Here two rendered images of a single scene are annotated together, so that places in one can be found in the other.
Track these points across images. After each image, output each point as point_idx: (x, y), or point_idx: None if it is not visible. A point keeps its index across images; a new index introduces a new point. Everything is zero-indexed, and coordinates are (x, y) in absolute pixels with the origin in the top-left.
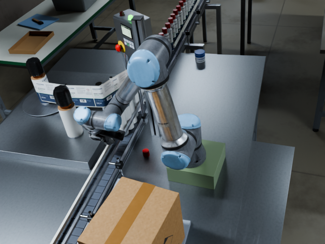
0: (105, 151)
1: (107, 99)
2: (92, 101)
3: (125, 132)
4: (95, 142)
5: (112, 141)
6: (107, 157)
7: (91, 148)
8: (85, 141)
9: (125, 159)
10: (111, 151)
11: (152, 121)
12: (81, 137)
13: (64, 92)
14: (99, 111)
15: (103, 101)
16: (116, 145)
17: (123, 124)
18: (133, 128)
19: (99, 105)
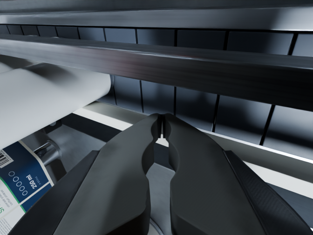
0: (262, 169)
1: (5, 164)
2: (34, 200)
3: (64, 42)
4: (167, 184)
5: (185, 141)
6: (277, 133)
7: None
8: (168, 210)
9: (275, 5)
10: (224, 112)
11: None
12: (154, 217)
13: None
14: (63, 163)
15: (16, 173)
16: (297, 89)
17: (25, 88)
18: (61, 36)
19: (41, 174)
